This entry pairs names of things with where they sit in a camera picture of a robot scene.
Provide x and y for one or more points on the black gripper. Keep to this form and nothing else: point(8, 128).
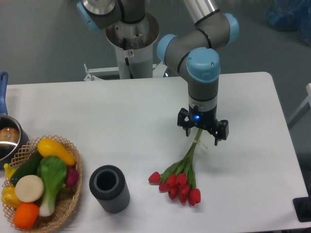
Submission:
point(204, 120)

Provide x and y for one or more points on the red tulip bouquet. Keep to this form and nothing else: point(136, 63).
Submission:
point(179, 179)

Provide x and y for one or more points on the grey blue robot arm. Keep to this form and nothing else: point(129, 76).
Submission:
point(193, 57)

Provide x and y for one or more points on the white furniture leg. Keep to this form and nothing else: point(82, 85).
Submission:
point(301, 110)

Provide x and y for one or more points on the dark grey ribbed vase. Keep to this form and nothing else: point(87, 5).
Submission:
point(108, 185)

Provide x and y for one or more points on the black device at edge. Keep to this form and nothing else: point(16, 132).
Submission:
point(302, 208)

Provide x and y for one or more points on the blue plastic bag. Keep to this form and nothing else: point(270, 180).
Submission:
point(291, 15)

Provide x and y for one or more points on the red radish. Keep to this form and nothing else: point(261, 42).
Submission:
point(72, 177)

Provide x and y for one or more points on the woven wicker basket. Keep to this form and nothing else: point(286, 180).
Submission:
point(66, 200)

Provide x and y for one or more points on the yellow squash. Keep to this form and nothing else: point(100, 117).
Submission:
point(48, 147)

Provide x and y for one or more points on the green bok choy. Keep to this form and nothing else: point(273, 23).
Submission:
point(52, 171)

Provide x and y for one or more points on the dark green cucumber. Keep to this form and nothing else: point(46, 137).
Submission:
point(27, 168)

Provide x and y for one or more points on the beige round disc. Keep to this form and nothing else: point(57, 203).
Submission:
point(29, 188)

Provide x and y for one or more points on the orange fruit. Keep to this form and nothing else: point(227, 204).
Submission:
point(25, 215)

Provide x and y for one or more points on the yellow banana tip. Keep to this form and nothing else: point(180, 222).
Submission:
point(9, 171)

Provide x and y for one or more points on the yellow bell pepper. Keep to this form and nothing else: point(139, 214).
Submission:
point(8, 197)

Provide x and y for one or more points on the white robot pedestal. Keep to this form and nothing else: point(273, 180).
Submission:
point(134, 49)

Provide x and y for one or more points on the blue handled saucepan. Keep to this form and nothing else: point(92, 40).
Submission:
point(12, 136)

